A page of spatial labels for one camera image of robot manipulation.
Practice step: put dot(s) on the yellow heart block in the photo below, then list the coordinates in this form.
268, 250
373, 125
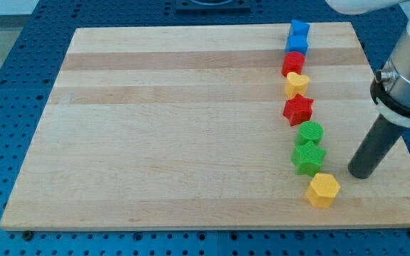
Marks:
296, 84

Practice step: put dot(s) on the light wooden board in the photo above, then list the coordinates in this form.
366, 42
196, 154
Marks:
181, 128

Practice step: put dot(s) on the red star block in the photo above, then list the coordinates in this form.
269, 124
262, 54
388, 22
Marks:
298, 109

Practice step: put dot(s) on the green cylinder block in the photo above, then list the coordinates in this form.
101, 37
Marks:
309, 131

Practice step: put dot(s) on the green star block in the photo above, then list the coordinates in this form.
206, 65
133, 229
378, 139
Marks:
308, 158

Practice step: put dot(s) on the red cylinder block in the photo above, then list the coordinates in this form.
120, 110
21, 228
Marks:
293, 62

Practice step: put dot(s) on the blue cube block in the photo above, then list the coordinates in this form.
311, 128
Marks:
297, 44

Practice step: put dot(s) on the yellow hexagon block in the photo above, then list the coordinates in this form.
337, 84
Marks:
322, 190

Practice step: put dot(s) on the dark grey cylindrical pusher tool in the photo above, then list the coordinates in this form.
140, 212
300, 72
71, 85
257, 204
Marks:
377, 143

